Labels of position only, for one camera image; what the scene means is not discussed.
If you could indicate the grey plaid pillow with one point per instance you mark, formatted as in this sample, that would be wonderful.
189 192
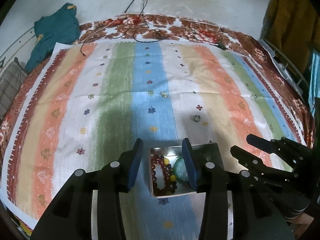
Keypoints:
11 80

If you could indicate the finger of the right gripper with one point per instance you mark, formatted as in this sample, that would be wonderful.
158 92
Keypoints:
283 148
252 163

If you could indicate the white wire rack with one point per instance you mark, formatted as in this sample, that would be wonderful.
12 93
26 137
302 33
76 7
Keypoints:
286 68

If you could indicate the teal garment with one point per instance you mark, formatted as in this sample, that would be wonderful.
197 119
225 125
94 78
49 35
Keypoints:
60 27

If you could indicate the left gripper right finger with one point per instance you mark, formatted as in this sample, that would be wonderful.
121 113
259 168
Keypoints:
235 207

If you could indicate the blue dotted curtain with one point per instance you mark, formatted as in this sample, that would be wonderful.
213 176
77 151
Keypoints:
314 81

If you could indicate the silver metal tin box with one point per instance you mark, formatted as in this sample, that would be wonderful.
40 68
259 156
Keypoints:
168 173

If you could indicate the black small device on bed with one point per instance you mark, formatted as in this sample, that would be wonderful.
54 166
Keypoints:
221 46

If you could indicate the striped colourful cloth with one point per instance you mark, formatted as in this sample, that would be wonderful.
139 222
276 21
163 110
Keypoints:
150 92

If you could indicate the brown hanging jacket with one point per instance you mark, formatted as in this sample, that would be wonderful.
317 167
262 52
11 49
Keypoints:
293 27

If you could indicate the green jade bangle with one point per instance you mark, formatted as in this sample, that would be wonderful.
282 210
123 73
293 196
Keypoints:
180 170

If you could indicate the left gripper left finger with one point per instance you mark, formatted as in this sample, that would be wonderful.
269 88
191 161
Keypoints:
68 216

